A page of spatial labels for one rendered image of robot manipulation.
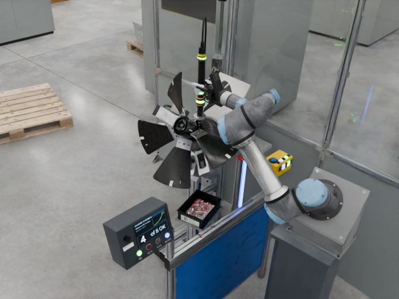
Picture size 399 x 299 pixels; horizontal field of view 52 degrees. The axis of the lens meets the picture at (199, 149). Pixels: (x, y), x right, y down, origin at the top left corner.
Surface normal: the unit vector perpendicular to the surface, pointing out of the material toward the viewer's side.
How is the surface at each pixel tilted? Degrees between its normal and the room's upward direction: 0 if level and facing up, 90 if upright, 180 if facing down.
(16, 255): 0
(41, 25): 90
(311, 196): 42
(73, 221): 0
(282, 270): 90
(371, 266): 90
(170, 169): 51
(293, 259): 90
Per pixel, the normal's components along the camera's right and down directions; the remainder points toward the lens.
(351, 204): -0.47, -0.25
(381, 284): -0.72, 0.36
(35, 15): 0.74, 0.39
